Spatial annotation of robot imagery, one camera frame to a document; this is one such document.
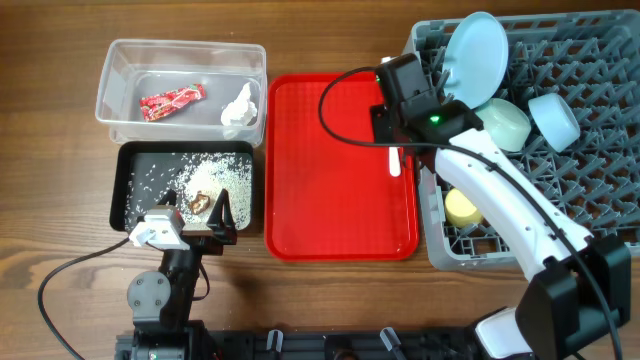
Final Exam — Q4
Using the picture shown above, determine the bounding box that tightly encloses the white plastic fork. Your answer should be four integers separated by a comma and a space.
388, 147, 402, 177

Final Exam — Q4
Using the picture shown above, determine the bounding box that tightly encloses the white napkin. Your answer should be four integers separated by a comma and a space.
221, 83, 258, 126

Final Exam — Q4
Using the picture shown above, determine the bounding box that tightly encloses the clear plastic bin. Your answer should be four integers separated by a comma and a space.
95, 39, 267, 146

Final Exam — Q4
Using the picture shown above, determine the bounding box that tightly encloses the yellow cup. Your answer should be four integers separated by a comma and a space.
444, 188, 484, 228

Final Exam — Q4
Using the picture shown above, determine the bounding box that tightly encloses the red ketchup sachet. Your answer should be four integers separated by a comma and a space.
139, 84, 206, 122

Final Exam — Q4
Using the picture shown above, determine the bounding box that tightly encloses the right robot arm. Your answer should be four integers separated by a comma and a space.
374, 54, 631, 359

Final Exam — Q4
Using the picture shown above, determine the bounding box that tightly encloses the black waste tray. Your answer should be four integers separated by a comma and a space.
109, 141, 254, 232

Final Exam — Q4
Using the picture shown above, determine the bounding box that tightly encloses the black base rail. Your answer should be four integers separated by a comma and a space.
114, 327, 501, 360

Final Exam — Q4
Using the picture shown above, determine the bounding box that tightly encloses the small light blue bowl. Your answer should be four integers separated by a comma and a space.
528, 93, 580, 152

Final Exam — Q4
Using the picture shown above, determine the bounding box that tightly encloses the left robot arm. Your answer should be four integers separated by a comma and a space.
114, 190, 237, 360

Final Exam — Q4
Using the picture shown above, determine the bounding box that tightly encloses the mint green bowl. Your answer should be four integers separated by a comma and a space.
474, 98, 531, 152

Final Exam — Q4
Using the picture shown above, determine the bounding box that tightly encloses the light blue plate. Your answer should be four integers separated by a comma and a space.
442, 12, 509, 109

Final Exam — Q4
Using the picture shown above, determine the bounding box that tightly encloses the white rice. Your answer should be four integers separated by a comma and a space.
124, 152, 253, 231

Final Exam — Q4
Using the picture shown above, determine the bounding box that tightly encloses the brown food scrap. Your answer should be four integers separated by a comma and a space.
189, 192, 211, 215

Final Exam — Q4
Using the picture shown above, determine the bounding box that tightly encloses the red serving tray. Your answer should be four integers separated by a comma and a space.
264, 73, 420, 262

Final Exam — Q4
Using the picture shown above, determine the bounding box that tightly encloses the grey dishwasher rack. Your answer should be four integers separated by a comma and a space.
402, 9, 639, 271

